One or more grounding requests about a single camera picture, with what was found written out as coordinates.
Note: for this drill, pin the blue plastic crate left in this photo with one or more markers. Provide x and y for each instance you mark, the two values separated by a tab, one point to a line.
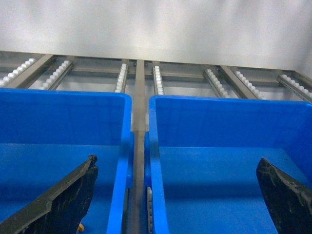
44	135

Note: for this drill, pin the metal roller rack frame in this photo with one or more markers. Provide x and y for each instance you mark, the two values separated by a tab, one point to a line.
141	80

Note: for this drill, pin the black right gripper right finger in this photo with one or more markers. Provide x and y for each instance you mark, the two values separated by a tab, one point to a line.
288	201

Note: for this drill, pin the yellow mushroom push button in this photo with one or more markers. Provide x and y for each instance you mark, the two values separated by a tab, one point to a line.
80	228

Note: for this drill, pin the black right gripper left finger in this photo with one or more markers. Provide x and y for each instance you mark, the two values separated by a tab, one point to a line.
61	208

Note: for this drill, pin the blue plastic crate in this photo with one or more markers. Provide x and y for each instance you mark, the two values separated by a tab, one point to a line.
44	135
201	157

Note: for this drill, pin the blue plastic crate right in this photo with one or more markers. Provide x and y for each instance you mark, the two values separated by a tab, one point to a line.
201	157

